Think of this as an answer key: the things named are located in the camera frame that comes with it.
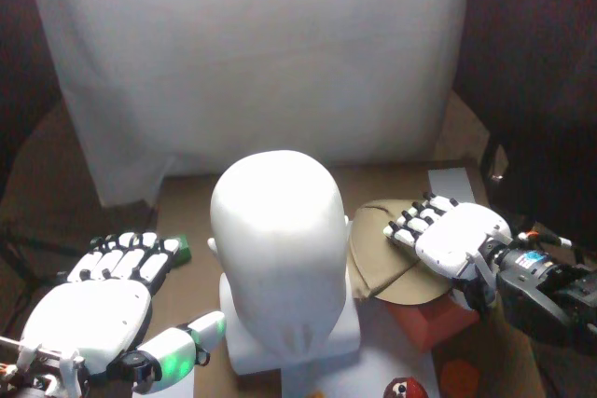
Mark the red bird toy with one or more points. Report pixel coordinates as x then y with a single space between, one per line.
405 389

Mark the orange square block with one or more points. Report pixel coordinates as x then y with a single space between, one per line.
429 323

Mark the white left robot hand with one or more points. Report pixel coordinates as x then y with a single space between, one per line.
88 319

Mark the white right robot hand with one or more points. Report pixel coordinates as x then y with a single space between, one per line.
462 239

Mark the beige baseball cap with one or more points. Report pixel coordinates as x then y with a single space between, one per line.
373 249

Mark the small white paper card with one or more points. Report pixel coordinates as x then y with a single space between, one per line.
450 183

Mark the white cloth backdrop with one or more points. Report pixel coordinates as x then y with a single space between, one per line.
256 58

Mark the green number block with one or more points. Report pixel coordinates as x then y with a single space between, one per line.
184 251

